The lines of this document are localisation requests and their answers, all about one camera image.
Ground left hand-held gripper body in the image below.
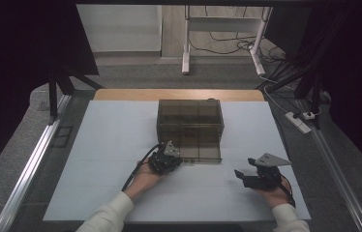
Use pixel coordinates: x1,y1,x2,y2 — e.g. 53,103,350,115
148,140,184,176

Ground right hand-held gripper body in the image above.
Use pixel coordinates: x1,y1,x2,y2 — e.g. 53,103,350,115
242,153,292,190

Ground dark transparent drawer box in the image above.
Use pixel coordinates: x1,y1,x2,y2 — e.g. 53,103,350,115
156,99,226,163

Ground person's right hand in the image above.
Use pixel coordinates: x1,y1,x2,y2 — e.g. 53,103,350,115
256,178,294,209

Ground person's left hand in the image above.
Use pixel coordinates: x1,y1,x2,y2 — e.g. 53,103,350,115
134,162,164,191

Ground white power strip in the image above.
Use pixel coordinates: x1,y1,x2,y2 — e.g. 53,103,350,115
285,111,313,135

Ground white foam board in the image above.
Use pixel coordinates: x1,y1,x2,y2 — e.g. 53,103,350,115
43,100,312,224

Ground black metal stand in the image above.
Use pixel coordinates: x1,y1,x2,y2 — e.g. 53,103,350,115
47,66,105,119
256,64,323,130

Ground black curtain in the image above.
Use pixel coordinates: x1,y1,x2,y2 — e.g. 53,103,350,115
0,0,100,188
264,0,362,185

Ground left hand-held gripper black cable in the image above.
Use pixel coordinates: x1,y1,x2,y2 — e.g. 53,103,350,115
121,143,165,191

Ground white floor cable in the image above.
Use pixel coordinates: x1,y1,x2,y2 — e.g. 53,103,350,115
259,75,289,114

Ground aluminium rail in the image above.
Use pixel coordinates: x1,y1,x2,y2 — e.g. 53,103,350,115
294,100,362,232
0,95,74,232

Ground black floor cables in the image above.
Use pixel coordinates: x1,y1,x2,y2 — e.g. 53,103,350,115
188,5,287,66

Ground white desk frame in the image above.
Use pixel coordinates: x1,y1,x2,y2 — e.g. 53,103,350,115
181,4,274,76

